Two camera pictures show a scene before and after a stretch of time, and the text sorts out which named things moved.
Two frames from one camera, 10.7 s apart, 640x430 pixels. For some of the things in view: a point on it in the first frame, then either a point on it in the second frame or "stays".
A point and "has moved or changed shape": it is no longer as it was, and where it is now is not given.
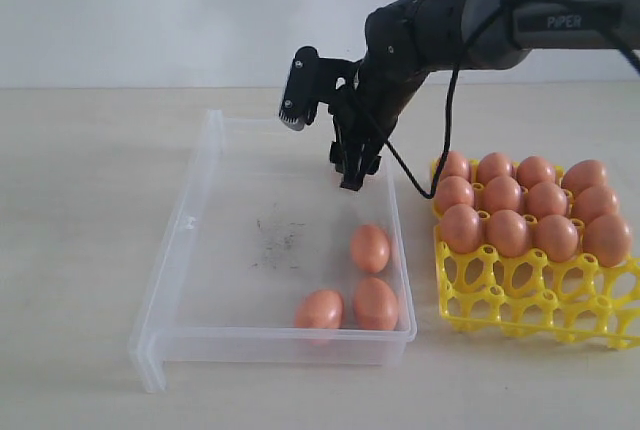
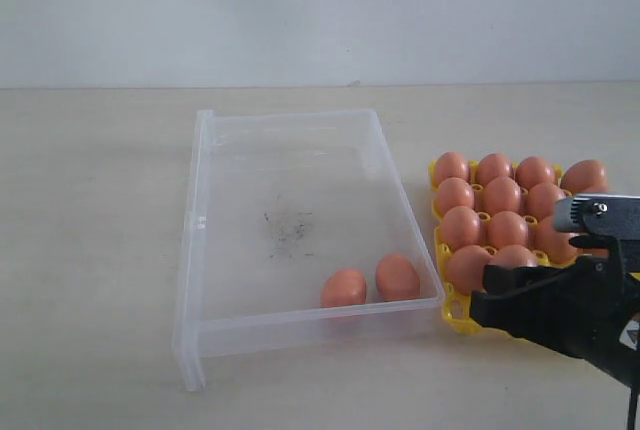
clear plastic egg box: (257, 221) has moved or changed shape
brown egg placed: (457, 163) stays
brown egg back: (509, 233) stays
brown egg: (502, 193) stays
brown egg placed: (493, 165) stays
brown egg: (320, 309) to (344, 287)
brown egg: (461, 228) stays
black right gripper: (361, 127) to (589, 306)
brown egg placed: (534, 170) stays
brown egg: (370, 248) to (514, 257)
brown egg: (375, 305) to (397, 279)
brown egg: (450, 191) stays
